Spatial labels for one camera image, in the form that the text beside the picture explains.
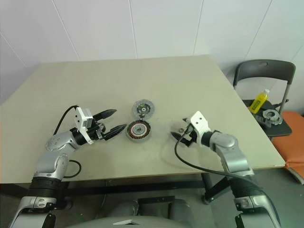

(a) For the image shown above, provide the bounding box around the yellow drink bottle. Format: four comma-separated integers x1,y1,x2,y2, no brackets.
248,88,271,114

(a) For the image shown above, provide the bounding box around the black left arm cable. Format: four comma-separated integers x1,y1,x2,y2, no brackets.
54,105,83,179

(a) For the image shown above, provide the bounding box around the grey motor housing part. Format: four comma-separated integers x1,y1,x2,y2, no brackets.
255,108,284,129

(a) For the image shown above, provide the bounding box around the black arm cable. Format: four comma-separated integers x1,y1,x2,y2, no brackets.
174,127,270,198
54,105,83,179

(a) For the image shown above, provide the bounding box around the grey folding chair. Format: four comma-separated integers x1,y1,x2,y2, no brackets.
232,59,296,143

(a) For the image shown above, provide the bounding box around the grey motor rotor cover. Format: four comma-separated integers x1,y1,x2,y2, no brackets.
132,99,156,119

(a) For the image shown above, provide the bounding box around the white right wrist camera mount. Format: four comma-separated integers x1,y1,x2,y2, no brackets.
190,110,212,139

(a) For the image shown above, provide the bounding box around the black table frame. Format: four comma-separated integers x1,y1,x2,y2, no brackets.
0,172,236,205

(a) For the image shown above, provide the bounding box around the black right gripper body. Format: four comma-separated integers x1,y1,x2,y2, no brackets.
181,124,198,147

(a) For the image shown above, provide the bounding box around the grey rounded robot body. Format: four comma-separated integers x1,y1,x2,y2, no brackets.
78,199,216,228

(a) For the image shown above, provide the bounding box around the black flat bar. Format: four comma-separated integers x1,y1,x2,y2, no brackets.
137,195,176,204

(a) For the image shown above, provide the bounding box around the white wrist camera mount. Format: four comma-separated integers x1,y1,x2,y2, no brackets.
75,107,95,145
190,110,212,139

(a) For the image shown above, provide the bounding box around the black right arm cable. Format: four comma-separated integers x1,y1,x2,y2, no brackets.
174,127,270,198

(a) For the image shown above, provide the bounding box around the orange cushion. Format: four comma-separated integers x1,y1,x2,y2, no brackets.
270,111,304,184

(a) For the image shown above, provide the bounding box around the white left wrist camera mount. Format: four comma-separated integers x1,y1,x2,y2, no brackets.
75,107,95,145

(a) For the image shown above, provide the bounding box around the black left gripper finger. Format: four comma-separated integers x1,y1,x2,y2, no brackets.
103,123,127,141
92,109,118,121

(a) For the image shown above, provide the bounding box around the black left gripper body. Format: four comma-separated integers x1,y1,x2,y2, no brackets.
87,117,107,141

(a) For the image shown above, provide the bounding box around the motor stator with copper windings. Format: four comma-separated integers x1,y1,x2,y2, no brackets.
124,119,152,143

